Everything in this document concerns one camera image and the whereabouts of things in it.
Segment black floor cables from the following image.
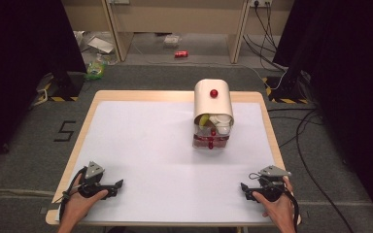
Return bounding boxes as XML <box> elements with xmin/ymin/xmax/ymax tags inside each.
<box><xmin>266</xmin><ymin>106</ymin><xmax>357</xmax><ymax>233</ymax></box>

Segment cream capsule drawer cabinet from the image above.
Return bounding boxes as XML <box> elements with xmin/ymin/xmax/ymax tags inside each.
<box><xmin>192</xmin><ymin>79</ymin><xmax>235</xmax><ymax>131</ymax></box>

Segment green plastic bag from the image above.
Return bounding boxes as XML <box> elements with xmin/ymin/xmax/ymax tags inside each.
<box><xmin>84</xmin><ymin>53</ymin><xmax>109</xmax><ymax>82</ymax></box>

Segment black hazard-striped stand base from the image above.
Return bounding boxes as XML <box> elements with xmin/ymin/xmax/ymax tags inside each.
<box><xmin>32</xmin><ymin>71</ymin><xmax>85</xmax><ymax>103</ymax></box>
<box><xmin>261</xmin><ymin>76</ymin><xmax>309</xmax><ymax>105</ymax></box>

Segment white flat carton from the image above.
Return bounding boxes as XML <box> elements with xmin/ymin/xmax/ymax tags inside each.
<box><xmin>86</xmin><ymin>35</ymin><xmax>116</xmax><ymax>54</ymax></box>

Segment left hand-held gripper cable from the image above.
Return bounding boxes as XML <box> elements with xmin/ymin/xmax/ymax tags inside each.
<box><xmin>51</xmin><ymin>166</ymin><xmax>89</xmax><ymax>225</ymax></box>

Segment black power cables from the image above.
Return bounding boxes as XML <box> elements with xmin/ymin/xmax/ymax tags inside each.
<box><xmin>242</xmin><ymin>1</ymin><xmax>289</xmax><ymax>72</ymax></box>

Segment black curtain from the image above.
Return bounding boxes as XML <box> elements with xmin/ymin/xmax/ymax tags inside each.
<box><xmin>0</xmin><ymin>0</ymin><xmax>87</xmax><ymax>169</ymax></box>
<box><xmin>272</xmin><ymin>0</ymin><xmax>373</xmax><ymax>224</ymax></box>

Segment person's right hand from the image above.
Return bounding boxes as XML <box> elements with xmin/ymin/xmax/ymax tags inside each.
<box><xmin>252</xmin><ymin>177</ymin><xmax>298</xmax><ymax>228</ymax></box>

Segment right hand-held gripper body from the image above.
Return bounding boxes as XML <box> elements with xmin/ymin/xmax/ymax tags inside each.
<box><xmin>252</xmin><ymin>165</ymin><xmax>291</xmax><ymax>204</ymax></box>

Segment hand-held gripper cable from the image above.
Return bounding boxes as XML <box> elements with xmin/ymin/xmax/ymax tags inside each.
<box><xmin>248</xmin><ymin>172</ymin><xmax>301</xmax><ymax>233</ymax></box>
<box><xmin>51</xmin><ymin>166</ymin><xmax>89</xmax><ymax>225</ymax></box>

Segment pile of dark red capsules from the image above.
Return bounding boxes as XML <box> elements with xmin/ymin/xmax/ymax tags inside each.
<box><xmin>193</xmin><ymin>135</ymin><xmax>229</xmax><ymax>150</ymax></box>

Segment person's left hand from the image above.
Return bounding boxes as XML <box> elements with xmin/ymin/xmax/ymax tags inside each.
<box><xmin>59</xmin><ymin>189</ymin><xmax>110</xmax><ymax>225</ymax></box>

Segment white wall socket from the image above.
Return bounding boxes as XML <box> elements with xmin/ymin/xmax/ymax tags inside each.
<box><xmin>250</xmin><ymin>0</ymin><xmax>273</xmax><ymax>9</ymax></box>

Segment right hand-held gripper cable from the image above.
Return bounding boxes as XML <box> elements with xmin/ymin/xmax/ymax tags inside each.
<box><xmin>248</xmin><ymin>172</ymin><xmax>301</xmax><ymax>233</ymax></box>

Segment clear plastic package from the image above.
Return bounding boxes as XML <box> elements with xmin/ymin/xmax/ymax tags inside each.
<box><xmin>162</xmin><ymin>34</ymin><xmax>182</xmax><ymax>49</ymax></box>

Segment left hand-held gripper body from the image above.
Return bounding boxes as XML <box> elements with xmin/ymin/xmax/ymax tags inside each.
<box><xmin>77</xmin><ymin>160</ymin><xmax>112</xmax><ymax>199</ymax></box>

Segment clear drawer with red knob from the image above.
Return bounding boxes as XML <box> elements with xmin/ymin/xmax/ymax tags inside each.
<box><xmin>191</xmin><ymin>134</ymin><xmax>231</xmax><ymax>151</ymax></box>
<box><xmin>193</xmin><ymin>114</ymin><xmax>235</xmax><ymax>137</ymax></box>

